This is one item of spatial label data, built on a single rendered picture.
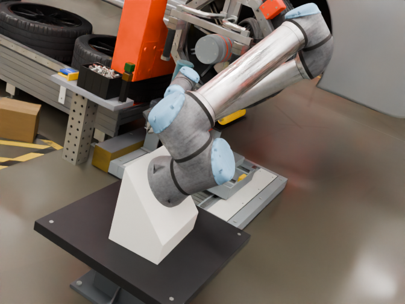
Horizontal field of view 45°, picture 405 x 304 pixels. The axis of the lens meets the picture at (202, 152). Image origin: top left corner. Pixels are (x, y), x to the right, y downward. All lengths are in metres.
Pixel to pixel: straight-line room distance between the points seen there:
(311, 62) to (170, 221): 0.77
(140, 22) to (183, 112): 1.12
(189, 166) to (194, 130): 0.12
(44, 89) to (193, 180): 1.76
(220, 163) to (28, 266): 0.91
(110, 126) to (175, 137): 1.39
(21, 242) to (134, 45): 1.13
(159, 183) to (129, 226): 0.18
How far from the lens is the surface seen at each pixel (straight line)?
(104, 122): 2.93
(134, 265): 1.69
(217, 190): 2.64
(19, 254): 2.13
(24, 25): 3.45
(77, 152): 2.76
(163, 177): 1.67
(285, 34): 1.75
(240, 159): 2.83
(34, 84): 3.27
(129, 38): 2.63
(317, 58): 1.83
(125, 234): 1.73
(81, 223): 1.82
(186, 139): 1.55
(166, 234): 1.69
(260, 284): 2.30
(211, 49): 2.30
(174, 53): 2.57
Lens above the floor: 1.36
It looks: 24 degrees down
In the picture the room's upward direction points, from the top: 17 degrees clockwise
